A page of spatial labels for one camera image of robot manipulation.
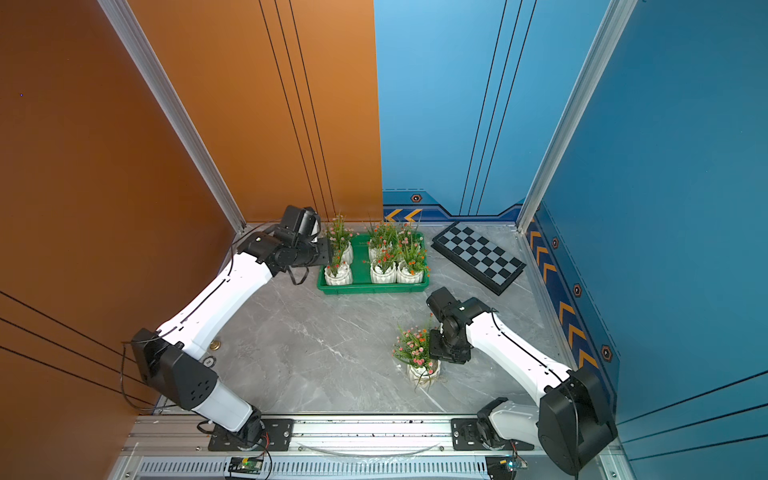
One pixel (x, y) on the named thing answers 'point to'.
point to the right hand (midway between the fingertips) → (437, 357)
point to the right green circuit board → (502, 467)
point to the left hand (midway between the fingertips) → (330, 247)
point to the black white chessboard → (477, 258)
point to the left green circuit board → (246, 465)
